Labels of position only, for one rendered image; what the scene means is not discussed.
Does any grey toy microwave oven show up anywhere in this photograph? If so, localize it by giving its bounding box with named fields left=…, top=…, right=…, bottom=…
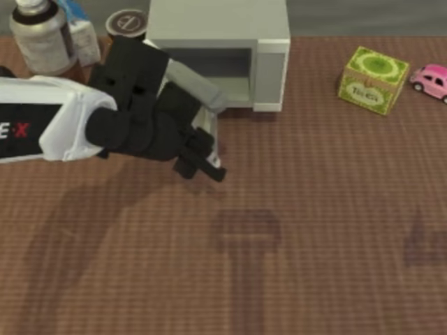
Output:
left=144, top=0, right=292, bottom=113

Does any green tea box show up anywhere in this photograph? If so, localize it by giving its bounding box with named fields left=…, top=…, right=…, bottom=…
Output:
left=337, top=45, right=411, bottom=118

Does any brown round cup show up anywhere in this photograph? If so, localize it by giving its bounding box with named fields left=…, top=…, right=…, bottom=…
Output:
left=105, top=9, right=149, bottom=45

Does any blue and white carton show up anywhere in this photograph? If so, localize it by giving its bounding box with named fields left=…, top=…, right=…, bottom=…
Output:
left=57, top=0, right=101, bottom=68

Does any white bottle with dark cap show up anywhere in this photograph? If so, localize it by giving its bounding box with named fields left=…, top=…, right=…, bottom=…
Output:
left=8, top=0, right=78, bottom=76

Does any pink toy car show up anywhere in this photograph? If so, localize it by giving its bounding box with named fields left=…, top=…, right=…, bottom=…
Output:
left=408, top=63, right=447, bottom=105

